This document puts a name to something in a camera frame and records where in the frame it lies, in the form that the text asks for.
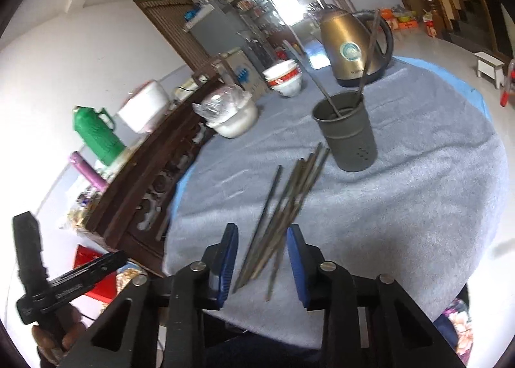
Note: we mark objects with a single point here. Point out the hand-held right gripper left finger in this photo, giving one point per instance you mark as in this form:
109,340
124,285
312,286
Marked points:
227,263

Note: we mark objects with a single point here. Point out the grey refrigerator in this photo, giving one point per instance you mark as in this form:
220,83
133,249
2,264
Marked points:
219,28

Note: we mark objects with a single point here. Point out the white box blue print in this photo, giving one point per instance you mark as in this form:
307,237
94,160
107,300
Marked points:
241,70

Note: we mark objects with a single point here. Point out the red plastic object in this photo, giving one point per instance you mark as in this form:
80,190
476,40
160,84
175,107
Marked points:
507,86

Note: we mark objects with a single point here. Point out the glass display cabinet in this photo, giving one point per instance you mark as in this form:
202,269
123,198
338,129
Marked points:
261,18

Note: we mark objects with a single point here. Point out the blue table cover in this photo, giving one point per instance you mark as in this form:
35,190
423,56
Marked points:
462,77

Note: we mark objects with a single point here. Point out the brown wooden door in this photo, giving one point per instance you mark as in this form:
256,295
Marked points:
173,26

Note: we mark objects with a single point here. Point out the plain white bowl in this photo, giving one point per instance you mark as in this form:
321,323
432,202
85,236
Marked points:
281,67

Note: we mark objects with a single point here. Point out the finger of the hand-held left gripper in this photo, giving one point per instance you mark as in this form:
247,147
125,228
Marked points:
29,255
88,273

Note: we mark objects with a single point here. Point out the white rice cooker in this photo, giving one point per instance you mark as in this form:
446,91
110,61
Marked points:
143,108

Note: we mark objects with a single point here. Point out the orange boxes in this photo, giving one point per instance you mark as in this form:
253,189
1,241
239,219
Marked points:
402,20

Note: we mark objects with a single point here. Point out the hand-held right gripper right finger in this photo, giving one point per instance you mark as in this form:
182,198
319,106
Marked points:
297,267

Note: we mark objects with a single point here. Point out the white step stool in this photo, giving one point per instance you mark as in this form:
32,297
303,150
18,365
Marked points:
489,66

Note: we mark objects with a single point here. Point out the bronze electric kettle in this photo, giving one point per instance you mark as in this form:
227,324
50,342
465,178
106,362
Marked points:
346,34

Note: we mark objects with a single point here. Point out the grey metal chopstick holder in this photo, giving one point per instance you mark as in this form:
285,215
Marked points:
346,142

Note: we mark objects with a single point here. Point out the floral cushion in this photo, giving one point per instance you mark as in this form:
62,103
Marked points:
454,327

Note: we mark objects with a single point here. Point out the white bowl red emblem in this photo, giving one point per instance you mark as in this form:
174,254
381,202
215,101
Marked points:
289,89

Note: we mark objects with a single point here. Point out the person's left hand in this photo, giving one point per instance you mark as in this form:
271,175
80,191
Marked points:
72,327

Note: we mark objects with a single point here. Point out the dark carved wooden chair back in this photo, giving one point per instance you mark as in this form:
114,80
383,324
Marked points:
136,191

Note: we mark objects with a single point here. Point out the bunch of metal chopsticks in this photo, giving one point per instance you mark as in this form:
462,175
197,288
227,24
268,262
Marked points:
289,199

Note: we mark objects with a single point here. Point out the clear plastic bag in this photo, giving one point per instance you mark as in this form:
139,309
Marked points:
219,102

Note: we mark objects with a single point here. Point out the red box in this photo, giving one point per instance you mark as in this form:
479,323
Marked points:
90,263

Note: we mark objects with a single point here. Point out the white plastic basin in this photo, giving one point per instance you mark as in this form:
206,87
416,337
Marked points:
237,124

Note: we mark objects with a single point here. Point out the grey metal chopstick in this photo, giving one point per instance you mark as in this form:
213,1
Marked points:
318,84
368,58

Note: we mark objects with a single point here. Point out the grey tablecloth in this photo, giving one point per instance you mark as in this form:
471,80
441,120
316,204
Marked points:
402,199

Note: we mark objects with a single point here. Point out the white bowl red band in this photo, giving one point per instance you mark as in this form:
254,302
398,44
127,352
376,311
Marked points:
283,78

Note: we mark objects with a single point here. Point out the green thermos jug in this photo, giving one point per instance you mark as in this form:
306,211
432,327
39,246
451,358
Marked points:
98,134

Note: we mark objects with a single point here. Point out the purple bottle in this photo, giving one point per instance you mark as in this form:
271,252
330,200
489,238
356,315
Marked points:
90,173

